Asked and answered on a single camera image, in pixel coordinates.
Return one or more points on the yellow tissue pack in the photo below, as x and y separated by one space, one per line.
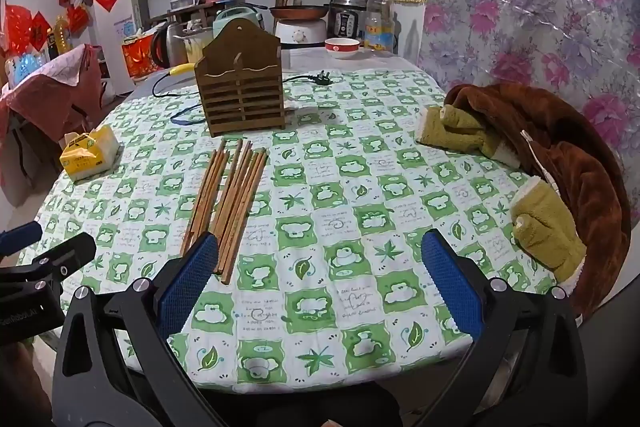
90 154

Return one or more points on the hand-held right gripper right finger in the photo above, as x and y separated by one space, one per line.
450 279

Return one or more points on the green white checkered tablecloth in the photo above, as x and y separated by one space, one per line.
350 207

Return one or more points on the floral plastic sheet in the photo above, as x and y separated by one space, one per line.
525 7

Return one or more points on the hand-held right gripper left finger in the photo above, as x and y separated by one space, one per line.
192 279

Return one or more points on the yellow cooking oil bottle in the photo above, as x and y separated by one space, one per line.
61 37

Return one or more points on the red white bowl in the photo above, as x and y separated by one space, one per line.
342 49

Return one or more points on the red plastic bag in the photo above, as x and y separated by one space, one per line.
16 29

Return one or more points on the steel black electric kettle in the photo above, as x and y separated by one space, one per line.
170 47

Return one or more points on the set of wooden chopsticks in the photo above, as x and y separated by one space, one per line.
235 207

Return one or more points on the red plastic cover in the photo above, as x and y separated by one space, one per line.
45 97

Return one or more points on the wooden slatted chopstick holder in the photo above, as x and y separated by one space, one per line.
240 97

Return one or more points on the blue plastic bag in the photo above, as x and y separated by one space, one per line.
30 69

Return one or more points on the clear plastic oil bottle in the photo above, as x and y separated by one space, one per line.
379 32

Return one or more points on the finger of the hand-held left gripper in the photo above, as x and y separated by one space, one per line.
65 254
20 238

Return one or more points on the brown fleece jacket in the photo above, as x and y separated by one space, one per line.
575 147

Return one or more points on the black silver pressure cooker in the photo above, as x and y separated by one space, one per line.
345 22

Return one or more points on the small red diamond paper decoration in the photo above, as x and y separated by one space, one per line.
40 30

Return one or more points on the white cloth with gold fringe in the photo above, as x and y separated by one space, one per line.
407 27

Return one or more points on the red gift box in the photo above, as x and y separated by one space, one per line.
140 59

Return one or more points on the white crumpled tissue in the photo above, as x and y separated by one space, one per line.
300 107

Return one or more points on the white round cooker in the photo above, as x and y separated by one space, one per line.
300 34

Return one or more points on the mint green rice cooker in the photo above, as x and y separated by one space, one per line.
235 19

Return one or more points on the orange frying pan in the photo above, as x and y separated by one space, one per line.
300 13

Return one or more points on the steel pot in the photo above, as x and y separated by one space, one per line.
197 47

